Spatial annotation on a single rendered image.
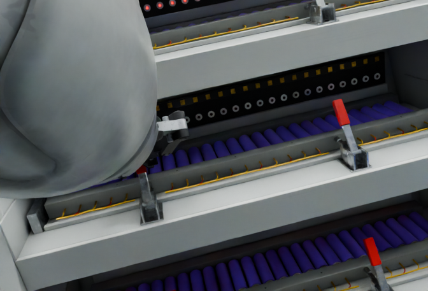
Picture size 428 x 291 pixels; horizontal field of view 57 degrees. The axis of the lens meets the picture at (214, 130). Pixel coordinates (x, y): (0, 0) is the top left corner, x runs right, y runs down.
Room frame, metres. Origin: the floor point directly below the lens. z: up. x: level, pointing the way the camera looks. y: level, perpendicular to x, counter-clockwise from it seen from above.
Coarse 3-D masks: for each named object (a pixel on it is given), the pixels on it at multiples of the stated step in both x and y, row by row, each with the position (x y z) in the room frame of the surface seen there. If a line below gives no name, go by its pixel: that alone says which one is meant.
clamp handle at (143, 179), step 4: (140, 168) 0.48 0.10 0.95; (144, 168) 0.48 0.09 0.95; (136, 172) 0.48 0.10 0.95; (140, 172) 0.48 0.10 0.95; (144, 172) 0.48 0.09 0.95; (140, 176) 0.48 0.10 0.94; (144, 176) 0.48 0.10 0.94; (140, 180) 0.48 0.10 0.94; (144, 180) 0.48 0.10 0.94; (140, 184) 0.48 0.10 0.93; (144, 184) 0.48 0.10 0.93; (148, 184) 0.48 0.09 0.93; (144, 188) 0.48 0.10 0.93; (148, 188) 0.48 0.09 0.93; (144, 192) 0.48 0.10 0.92; (148, 192) 0.48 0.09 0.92; (144, 196) 0.48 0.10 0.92; (148, 196) 0.48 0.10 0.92; (144, 200) 0.47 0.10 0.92; (148, 200) 0.47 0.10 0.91
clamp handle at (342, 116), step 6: (336, 102) 0.51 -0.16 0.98; (342, 102) 0.51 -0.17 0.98; (336, 108) 0.51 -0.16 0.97; (342, 108) 0.51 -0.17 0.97; (336, 114) 0.51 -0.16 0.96; (342, 114) 0.51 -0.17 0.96; (342, 120) 0.51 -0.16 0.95; (348, 120) 0.51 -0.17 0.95; (342, 126) 0.51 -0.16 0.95; (348, 126) 0.51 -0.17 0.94; (348, 132) 0.50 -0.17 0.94; (348, 138) 0.50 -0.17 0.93; (348, 144) 0.50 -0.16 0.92; (354, 144) 0.50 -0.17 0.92; (348, 150) 0.51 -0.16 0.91; (354, 150) 0.50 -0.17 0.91
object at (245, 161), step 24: (384, 120) 0.56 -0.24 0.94; (408, 120) 0.56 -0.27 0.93; (288, 144) 0.55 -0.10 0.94; (312, 144) 0.54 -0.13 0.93; (336, 144) 0.55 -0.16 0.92; (360, 144) 0.54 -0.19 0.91; (192, 168) 0.53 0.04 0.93; (216, 168) 0.53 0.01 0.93; (240, 168) 0.54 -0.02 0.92; (264, 168) 0.52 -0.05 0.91; (96, 192) 0.52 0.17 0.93; (120, 192) 0.52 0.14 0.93; (168, 192) 0.51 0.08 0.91; (48, 216) 0.52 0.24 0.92
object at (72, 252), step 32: (352, 96) 0.66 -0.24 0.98; (416, 96) 0.64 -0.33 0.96; (192, 128) 0.63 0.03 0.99; (224, 128) 0.64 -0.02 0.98; (384, 160) 0.50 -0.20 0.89; (416, 160) 0.49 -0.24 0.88; (160, 192) 0.53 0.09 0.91; (224, 192) 0.50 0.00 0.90; (256, 192) 0.49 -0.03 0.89; (288, 192) 0.47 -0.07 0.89; (320, 192) 0.48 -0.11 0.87; (352, 192) 0.49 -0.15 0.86; (384, 192) 0.50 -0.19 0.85; (0, 224) 0.43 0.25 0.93; (32, 224) 0.49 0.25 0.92; (96, 224) 0.49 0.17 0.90; (128, 224) 0.47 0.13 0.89; (160, 224) 0.46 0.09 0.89; (192, 224) 0.47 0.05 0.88; (224, 224) 0.47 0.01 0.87; (256, 224) 0.48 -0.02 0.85; (32, 256) 0.45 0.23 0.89; (64, 256) 0.45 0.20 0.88; (96, 256) 0.46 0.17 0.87; (128, 256) 0.47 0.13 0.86; (160, 256) 0.47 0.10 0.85; (32, 288) 0.46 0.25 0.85
